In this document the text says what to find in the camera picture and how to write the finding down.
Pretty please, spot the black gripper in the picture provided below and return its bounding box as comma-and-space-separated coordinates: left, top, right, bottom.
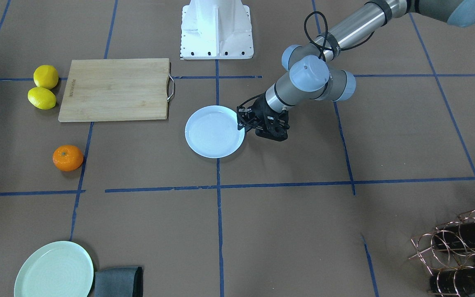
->
254, 96, 290, 141

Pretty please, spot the light blue plate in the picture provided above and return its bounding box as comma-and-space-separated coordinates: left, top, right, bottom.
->
185, 105, 245, 158

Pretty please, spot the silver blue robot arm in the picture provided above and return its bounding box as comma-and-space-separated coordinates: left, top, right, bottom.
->
236, 0, 475, 141

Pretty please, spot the light green plate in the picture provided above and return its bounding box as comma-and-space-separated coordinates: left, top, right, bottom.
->
14, 241, 94, 297

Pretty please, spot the bamboo cutting board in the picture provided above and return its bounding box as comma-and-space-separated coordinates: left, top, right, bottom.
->
58, 58, 174, 123

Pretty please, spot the orange mandarin fruit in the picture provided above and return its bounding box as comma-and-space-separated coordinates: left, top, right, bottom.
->
52, 145, 84, 172

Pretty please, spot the folded dark grey cloth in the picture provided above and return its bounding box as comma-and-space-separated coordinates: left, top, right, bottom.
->
94, 266, 143, 297

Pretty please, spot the upper yellow lemon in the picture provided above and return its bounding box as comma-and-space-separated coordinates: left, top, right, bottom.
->
33, 65, 60, 90

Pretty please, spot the yellow lemon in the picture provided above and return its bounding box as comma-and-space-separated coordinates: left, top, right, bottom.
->
28, 87, 57, 110
33, 65, 60, 90

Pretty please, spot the lower yellow lemon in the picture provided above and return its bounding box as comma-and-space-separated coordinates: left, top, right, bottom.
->
28, 87, 57, 110

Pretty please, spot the dark wine bottle upper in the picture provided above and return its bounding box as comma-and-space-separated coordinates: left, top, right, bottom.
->
433, 222, 475, 250

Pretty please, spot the dark wine bottle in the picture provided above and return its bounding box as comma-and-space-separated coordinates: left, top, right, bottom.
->
433, 222, 475, 250
429, 268, 475, 297

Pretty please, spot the dark wine bottle lower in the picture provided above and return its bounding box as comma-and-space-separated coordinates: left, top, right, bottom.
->
429, 268, 475, 297

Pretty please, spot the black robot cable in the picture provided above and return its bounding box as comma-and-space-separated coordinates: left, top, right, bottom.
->
239, 11, 375, 108

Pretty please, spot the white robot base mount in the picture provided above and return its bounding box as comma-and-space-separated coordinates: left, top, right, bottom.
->
180, 0, 254, 60

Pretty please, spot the copper wire bottle rack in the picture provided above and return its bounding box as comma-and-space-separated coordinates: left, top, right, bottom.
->
411, 209, 475, 297

